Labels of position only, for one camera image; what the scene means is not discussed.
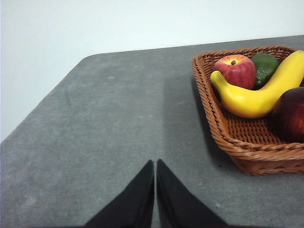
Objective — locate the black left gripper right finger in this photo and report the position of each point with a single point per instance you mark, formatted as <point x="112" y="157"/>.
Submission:
<point x="178" y="206"/>

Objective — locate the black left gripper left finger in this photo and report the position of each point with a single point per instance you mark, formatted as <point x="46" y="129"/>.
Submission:
<point x="133" y="206"/>

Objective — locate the dark purple plum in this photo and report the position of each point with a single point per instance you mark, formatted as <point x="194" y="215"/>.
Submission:
<point x="292" y="114"/>

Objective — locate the brown wicker basket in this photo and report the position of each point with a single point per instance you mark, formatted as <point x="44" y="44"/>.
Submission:
<point x="237" y="133"/>

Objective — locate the yellow banana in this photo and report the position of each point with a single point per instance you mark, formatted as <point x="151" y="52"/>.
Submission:
<point x="249" y="102"/>

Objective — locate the red apple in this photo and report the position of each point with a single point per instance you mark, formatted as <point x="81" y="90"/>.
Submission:
<point x="237" y="71"/>

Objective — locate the green avocado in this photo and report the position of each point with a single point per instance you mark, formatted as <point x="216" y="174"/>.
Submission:
<point x="264" y="66"/>

